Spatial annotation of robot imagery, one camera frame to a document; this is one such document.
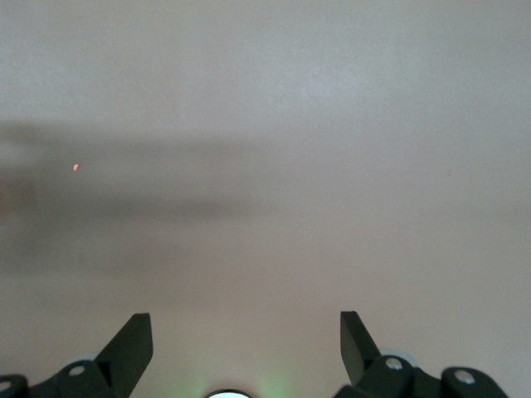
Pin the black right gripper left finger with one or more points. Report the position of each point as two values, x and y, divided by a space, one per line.
124 365

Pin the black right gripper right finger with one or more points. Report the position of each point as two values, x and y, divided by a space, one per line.
361 365

